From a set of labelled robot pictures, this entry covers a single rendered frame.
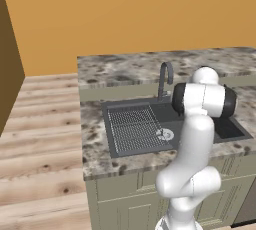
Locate dark grey sink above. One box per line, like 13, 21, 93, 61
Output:
101, 97, 254, 159

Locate dark grey tap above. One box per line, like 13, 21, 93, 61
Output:
157, 61, 175, 103

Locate pale green cupboard run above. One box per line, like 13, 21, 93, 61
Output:
85, 152, 256, 230

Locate pale green cupboard door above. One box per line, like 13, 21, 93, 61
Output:
95, 189, 172, 230

